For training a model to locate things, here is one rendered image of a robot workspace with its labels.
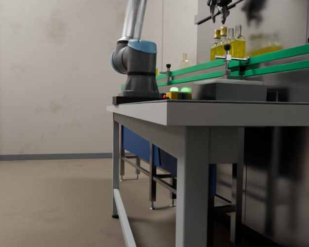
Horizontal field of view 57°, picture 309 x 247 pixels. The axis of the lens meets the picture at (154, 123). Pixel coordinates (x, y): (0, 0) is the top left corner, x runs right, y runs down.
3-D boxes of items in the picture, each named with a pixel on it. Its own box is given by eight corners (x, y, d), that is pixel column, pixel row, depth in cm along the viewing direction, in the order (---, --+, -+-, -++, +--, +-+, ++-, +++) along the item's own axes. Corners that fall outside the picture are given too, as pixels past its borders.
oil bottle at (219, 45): (229, 81, 148) (231, 39, 147) (220, 81, 146) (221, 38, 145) (223, 82, 153) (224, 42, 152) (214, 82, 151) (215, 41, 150)
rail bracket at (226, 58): (249, 75, 124) (250, 46, 124) (217, 73, 118) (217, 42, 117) (244, 76, 127) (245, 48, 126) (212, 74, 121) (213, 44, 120)
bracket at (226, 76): (245, 91, 124) (245, 75, 124) (227, 90, 120) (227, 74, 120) (240, 91, 127) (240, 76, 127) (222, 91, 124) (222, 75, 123)
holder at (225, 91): (277, 106, 107) (278, 86, 107) (216, 105, 97) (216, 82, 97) (246, 106, 123) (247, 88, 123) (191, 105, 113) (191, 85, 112)
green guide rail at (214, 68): (226, 75, 125) (227, 57, 125) (224, 75, 125) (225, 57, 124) (121, 92, 287) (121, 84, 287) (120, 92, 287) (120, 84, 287)
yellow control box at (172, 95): (182, 106, 159) (182, 92, 158) (169, 105, 156) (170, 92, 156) (176, 106, 165) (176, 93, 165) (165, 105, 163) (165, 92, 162)
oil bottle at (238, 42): (244, 80, 137) (246, 35, 136) (235, 79, 135) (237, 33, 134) (237, 80, 143) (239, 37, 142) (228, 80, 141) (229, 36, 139)
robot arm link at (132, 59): (135, 70, 107) (136, 34, 106) (120, 73, 119) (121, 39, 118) (162, 73, 114) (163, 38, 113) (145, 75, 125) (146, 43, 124)
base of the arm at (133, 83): (121, 96, 108) (122, 70, 108) (122, 96, 123) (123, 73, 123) (161, 97, 109) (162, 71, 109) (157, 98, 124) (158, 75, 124)
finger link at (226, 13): (228, 22, 149) (225, 4, 148) (221, 25, 155) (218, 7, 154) (233, 21, 151) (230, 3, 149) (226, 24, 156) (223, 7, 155)
